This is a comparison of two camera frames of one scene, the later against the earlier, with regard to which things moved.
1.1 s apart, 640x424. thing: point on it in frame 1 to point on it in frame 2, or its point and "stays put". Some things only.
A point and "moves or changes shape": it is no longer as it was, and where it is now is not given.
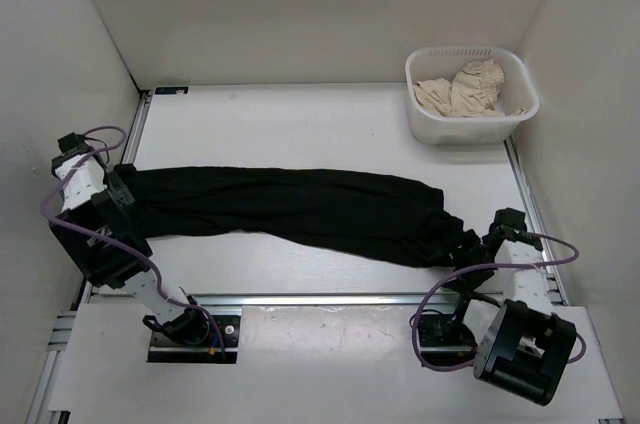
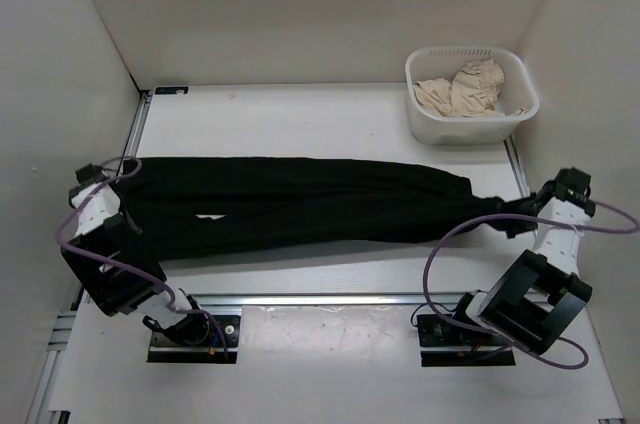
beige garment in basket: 471,93 stays put
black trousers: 367,217 moves or changes shape
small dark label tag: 171,90 stays put
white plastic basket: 469,95 stays put
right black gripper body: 471,253 to 520,207
